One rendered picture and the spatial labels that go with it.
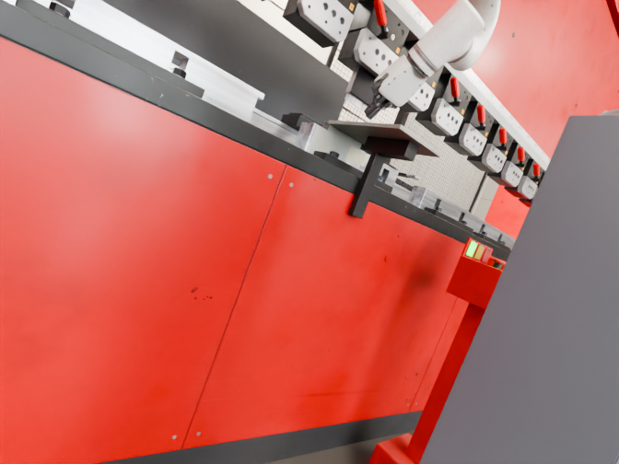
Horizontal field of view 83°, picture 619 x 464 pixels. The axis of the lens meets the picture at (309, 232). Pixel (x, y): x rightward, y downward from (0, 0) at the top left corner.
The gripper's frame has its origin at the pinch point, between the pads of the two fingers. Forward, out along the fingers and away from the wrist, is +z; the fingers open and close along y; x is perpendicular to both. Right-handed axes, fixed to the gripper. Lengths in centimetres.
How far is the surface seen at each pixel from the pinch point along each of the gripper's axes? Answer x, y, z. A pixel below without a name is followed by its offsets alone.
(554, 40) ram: -49, -85, -51
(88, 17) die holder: 5, 65, 14
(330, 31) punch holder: -10.2, 19.1, -6.3
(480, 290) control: 46, -37, 9
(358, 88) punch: -9.3, 1.4, 0.3
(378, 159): 15.1, -0.4, 4.5
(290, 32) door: -244, -78, 67
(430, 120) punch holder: -11.9, -31.9, -4.7
